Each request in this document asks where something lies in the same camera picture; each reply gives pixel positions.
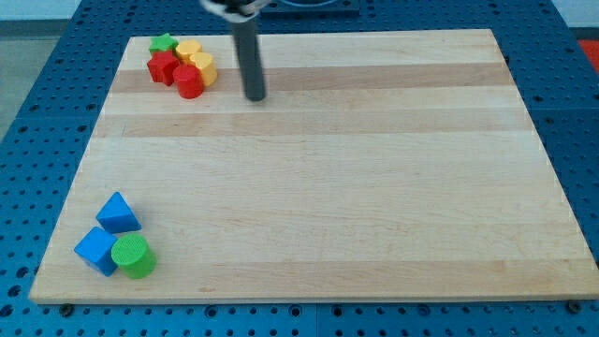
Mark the yellow hexagon block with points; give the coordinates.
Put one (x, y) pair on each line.
(186, 48)

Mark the red star block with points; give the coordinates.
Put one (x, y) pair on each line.
(161, 67)

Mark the green star block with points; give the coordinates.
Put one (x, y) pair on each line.
(164, 42)

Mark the wooden board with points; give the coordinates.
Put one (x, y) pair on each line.
(381, 166)

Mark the red cylinder block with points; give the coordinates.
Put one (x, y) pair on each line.
(188, 81)

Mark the yellow heart block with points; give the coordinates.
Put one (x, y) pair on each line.
(205, 63)

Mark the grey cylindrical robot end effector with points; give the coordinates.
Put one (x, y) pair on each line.
(241, 16)

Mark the green cylinder block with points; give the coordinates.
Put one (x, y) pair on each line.
(133, 256)

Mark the blue triangle block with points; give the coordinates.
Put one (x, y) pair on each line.
(116, 216)

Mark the blue cube block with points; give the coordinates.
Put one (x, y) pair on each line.
(95, 250)

